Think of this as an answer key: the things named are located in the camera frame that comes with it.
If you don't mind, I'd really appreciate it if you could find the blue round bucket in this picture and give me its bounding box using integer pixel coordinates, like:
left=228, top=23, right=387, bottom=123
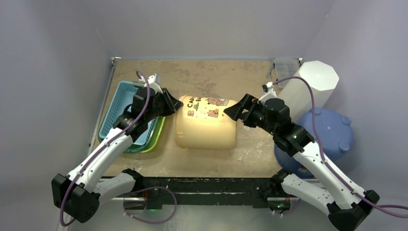
left=274, top=107, right=354, bottom=179

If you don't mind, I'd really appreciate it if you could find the light blue perforated basket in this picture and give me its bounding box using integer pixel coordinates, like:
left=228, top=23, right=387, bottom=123
left=98, top=80, right=162, bottom=147

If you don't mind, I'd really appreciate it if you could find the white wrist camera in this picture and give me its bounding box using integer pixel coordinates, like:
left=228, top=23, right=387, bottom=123
left=258, top=82, right=277, bottom=105
left=143, top=73, right=163, bottom=93

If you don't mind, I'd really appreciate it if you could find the cream printed bucket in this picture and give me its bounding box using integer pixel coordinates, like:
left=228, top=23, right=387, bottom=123
left=174, top=95, right=237, bottom=150

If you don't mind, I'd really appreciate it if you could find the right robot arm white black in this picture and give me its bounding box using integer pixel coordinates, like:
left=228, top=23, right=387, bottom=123
left=223, top=94, right=380, bottom=231

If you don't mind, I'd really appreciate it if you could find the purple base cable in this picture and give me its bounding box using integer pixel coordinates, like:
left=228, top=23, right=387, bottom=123
left=271, top=197, right=304, bottom=218
left=122, top=186, right=178, bottom=225

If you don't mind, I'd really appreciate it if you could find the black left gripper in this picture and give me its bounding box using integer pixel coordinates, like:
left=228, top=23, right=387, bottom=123
left=146, top=90, right=184, bottom=123

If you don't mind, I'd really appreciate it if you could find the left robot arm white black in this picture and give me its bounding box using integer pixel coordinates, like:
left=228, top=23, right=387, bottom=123
left=51, top=86, right=183, bottom=227

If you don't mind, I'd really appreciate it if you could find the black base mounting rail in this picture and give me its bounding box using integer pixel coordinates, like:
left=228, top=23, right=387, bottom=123
left=128, top=177, right=297, bottom=209

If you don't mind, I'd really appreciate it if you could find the small metal wrench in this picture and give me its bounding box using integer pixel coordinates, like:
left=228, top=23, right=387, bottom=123
left=266, top=61, right=275, bottom=79

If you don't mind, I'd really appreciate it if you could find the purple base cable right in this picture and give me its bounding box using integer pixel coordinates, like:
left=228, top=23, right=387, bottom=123
left=271, top=197, right=304, bottom=218

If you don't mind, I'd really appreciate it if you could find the dark green tray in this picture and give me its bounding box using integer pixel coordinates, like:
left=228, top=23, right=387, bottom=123
left=97, top=83, right=169, bottom=154

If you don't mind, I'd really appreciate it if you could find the white octagonal large container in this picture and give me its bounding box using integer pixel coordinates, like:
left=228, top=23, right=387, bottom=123
left=278, top=61, right=339, bottom=121

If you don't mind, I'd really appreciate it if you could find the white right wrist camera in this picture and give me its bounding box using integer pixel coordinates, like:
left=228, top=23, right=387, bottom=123
left=258, top=82, right=277, bottom=105

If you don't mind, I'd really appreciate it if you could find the lime green tray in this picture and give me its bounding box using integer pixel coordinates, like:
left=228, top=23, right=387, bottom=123
left=140, top=90, right=170, bottom=154

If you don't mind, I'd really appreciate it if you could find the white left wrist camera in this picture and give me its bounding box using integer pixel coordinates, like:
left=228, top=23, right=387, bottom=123
left=143, top=73, right=163, bottom=93

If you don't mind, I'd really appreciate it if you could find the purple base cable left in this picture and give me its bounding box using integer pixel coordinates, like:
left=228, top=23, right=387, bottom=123
left=122, top=186, right=178, bottom=225

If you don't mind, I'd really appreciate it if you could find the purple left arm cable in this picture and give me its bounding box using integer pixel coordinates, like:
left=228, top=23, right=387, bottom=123
left=59, top=70, right=151, bottom=227

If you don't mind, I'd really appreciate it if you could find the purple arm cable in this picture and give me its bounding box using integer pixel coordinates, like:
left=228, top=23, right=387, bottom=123
left=272, top=76, right=408, bottom=219
left=59, top=70, right=151, bottom=227

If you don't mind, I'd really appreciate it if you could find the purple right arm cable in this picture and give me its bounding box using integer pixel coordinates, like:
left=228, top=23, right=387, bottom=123
left=272, top=76, right=408, bottom=219

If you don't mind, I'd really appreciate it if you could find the clear plastic small box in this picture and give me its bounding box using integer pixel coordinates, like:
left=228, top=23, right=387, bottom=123
left=273, top=57, right=300, bottom=80

